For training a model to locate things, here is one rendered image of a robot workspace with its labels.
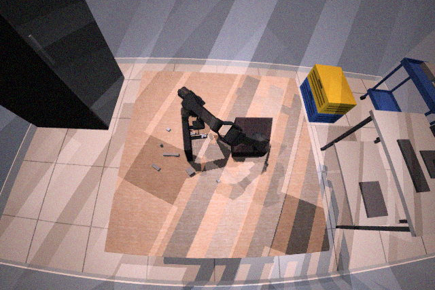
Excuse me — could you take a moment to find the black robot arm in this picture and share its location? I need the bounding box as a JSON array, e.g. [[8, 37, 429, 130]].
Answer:
[[177, 86, 270, 152]]

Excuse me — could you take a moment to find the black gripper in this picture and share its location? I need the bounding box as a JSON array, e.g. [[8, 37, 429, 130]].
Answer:
[[191, 111, 205, 130]]

